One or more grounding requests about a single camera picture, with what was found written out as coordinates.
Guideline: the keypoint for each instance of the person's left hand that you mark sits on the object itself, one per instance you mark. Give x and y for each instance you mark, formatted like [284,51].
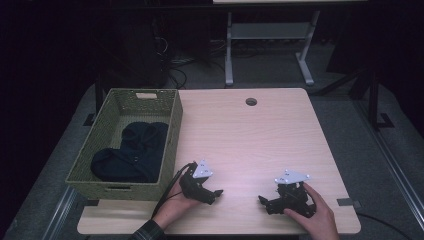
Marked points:
[173,208]

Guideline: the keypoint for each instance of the person's right hand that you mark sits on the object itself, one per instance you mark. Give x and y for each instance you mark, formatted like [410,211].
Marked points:
[320,216]

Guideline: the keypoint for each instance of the dark blue cloth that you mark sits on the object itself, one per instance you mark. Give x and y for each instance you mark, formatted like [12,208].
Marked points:
[133,160]

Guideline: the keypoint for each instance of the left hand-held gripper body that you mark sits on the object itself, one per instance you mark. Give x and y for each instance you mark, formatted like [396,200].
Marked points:
[195,186]

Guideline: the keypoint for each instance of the aluminium rail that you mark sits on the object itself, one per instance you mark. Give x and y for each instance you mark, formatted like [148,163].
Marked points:
[390,163]
[61,213]

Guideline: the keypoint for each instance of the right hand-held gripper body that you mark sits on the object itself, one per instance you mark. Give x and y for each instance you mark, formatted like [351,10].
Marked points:
[293,196]

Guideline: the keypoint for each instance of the white metal table frame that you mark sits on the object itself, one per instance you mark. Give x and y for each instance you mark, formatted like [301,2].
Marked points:
[270,31]

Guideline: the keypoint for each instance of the black metal stand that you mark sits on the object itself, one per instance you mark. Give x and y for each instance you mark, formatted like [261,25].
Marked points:
[375,100]
[97,100]

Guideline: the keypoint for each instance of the grey tape strip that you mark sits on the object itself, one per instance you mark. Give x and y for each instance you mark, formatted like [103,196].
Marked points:
[346,202]

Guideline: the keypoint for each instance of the green woven basket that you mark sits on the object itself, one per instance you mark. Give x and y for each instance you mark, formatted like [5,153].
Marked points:
[100,133]

